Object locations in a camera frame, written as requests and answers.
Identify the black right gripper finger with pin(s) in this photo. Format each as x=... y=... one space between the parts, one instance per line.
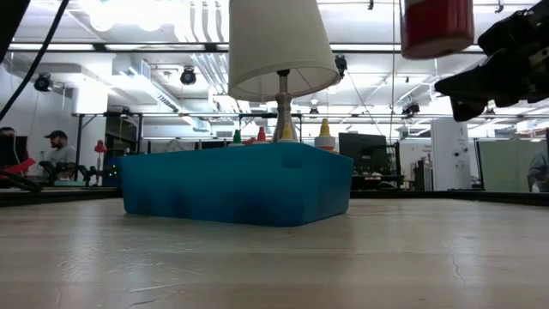
x=506 y=77
x=469 y=107

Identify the dark red food coloring bottle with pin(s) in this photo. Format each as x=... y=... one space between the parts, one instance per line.
x=437 y=30

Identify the yellow food coloring bottle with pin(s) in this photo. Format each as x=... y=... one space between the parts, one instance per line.
x=325 y=139

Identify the red-orange food coloring bottle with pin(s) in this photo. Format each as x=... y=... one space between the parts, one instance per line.
x=261 y=135

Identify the green food coloring bottle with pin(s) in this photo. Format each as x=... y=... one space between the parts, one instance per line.
x=237 y=137

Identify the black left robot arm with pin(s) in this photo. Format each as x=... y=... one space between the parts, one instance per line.
x=8 y=17

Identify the background black robot arm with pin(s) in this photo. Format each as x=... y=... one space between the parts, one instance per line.
x=64 y=171

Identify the green partition panel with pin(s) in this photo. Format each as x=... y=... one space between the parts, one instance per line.
x=502 y=163

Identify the person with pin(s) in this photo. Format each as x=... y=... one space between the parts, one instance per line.
x=539 y=169
x=5 y=131
x=60 y=154

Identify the black desk monitor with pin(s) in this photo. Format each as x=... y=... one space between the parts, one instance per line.
x=362 y=146

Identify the silver lamp with white shade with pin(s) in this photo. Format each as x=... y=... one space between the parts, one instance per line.
x=279 y=43

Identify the teal plastic bin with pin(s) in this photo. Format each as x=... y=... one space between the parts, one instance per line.
x=214 y=184

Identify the black bent bar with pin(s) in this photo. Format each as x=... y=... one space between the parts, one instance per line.
x=21 y=182

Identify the black ceiling-mounted camera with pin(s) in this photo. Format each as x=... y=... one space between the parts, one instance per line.
x=341 y=64
x=412 y=107
x=188 y=76
x=43 y=83

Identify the black aluminium table frame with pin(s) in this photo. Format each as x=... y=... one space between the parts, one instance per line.
x=429 y=195

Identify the black wall monitor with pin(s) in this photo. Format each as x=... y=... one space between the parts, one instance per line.
x=21 y=150

